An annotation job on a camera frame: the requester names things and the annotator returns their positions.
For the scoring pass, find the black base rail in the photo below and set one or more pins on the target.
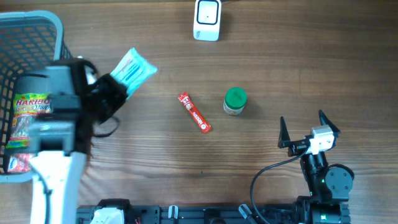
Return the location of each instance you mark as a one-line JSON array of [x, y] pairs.
[[192, 215]]

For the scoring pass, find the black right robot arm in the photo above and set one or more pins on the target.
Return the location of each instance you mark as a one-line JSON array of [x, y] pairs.
[[329, 185]]

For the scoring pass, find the white barcode scanner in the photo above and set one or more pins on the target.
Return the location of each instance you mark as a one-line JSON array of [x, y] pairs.
[[207, 18]]

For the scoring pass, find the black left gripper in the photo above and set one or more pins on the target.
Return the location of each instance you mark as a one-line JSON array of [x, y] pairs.
[[109, 82]]

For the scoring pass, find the Haribo gummy candy bag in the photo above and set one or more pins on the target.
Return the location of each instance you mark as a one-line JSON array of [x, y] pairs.
[[26, 108]]

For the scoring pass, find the green lid jar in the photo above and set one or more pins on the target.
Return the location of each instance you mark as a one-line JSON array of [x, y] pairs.
[[234, 101]]

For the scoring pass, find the red tissue pack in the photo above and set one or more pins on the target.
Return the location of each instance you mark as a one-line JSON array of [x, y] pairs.
[[19, 163]]

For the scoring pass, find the grey plastic mesh basket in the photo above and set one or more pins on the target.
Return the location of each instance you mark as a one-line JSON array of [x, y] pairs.
[[29, 41]]

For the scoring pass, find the red Nescafe stick sachet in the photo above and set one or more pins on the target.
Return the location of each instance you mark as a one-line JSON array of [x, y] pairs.
[[202, 123]]

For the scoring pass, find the teal wet wipes pack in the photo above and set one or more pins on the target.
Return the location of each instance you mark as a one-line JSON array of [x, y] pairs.
[[132, 71]]

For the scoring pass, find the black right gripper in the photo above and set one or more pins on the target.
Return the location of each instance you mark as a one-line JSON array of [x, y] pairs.
[[296, 147]]

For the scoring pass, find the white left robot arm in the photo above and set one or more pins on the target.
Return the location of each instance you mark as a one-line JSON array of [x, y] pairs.
[[61, 139]]

